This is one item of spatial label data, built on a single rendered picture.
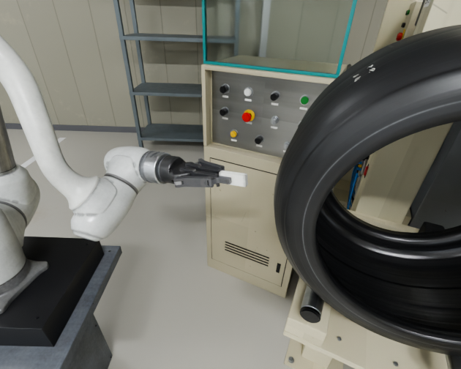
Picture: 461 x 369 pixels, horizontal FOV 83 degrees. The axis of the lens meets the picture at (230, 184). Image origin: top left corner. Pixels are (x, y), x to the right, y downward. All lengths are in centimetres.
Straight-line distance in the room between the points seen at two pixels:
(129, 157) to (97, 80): 327
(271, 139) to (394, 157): 56
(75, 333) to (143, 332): 73
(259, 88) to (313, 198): 79
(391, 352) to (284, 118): 84
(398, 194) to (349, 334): 39
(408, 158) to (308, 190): 43
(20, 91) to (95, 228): 33
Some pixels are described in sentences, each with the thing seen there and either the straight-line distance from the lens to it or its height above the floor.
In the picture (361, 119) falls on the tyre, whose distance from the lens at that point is 38.
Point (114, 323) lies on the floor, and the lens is 175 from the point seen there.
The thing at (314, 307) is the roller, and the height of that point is 92.
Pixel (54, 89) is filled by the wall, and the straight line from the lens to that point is 432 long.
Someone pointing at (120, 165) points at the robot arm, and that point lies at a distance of 76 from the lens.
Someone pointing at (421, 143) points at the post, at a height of 120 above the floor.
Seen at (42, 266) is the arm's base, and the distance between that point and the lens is 106.
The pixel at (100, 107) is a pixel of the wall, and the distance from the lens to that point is 410.
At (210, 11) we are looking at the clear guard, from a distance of 120.
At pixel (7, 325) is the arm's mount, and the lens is 97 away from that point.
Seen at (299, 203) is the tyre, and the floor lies 119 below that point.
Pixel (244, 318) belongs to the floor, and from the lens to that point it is 167.
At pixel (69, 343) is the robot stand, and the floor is 65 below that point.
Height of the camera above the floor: 144
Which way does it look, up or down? 33 degrees down
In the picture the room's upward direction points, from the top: 2 degrees clockwise
